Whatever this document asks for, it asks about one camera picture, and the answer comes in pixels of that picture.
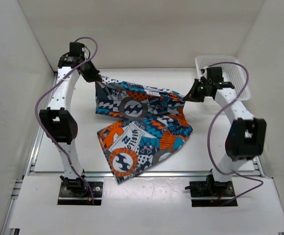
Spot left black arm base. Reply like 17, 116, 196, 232
57, 176, 103, 206

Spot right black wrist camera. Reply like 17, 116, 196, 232
200, 67, 224, 83

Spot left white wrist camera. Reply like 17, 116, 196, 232
82, 46, 89, 59

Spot white plastic basket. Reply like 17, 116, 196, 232
195, 55, 246, 92

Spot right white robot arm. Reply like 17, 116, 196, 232
184, 77, 267, 196

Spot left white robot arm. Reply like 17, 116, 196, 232
35, 50, 99, 196

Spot aluminium frame rail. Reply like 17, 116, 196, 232
28, 169, 260, 178

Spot colourful patterned shorts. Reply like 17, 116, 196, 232
95, 76, 193, 184

